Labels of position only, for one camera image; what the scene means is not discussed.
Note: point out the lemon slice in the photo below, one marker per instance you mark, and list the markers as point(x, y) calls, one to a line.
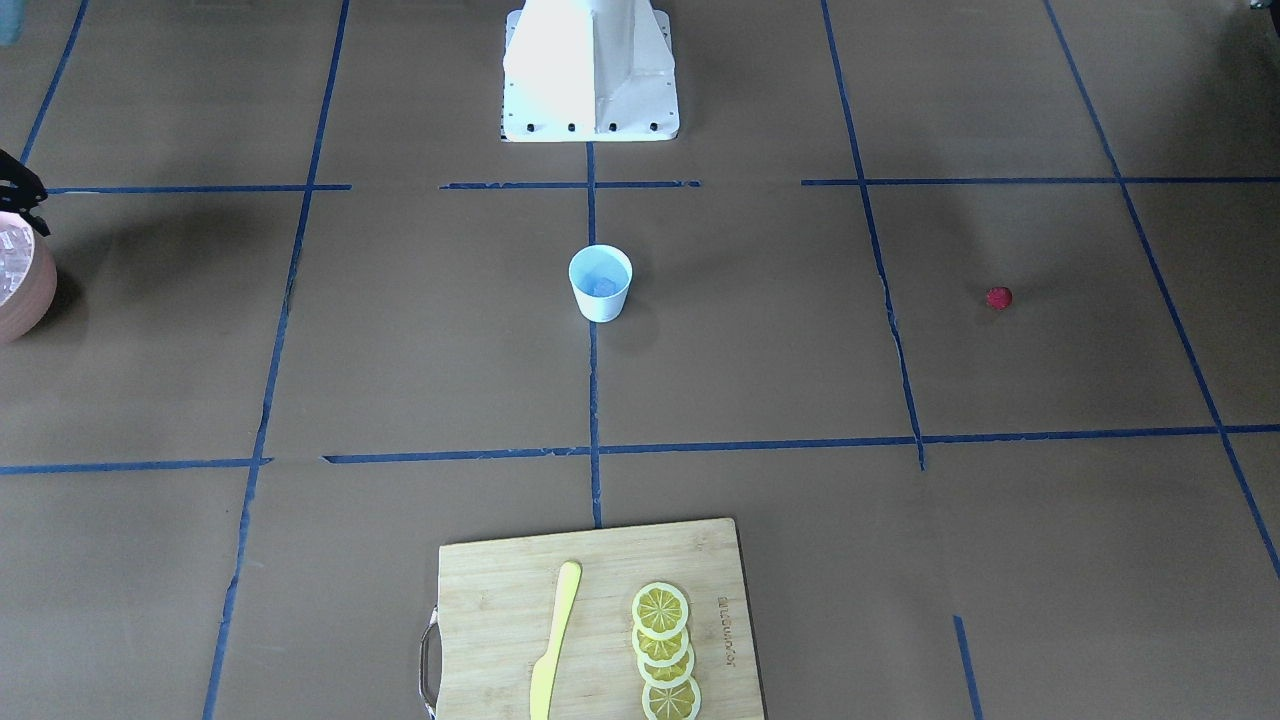
point(679, 702)
point(667, 676)
point(660, 652)
point(660, 610)

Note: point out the light blue plastic cup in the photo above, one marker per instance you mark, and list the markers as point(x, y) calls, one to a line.
point(600, 277)

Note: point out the wooden cutting board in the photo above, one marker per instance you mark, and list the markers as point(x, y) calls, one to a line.
point(492, 619)

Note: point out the white pedestal column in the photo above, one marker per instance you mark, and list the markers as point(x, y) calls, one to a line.
point(589, 71)

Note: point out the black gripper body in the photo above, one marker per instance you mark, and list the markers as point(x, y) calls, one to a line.
point(20, 190)

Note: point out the yellow plastic knife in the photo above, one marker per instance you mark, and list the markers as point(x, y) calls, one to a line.
point(545, 669)

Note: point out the pink bowl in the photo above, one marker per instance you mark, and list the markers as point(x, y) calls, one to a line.
point(32, 301)

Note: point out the red strawberry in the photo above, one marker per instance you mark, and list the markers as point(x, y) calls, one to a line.
point(999, 298)

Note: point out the clear ice cubes pile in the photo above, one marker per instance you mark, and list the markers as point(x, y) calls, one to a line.
point(17, 256)

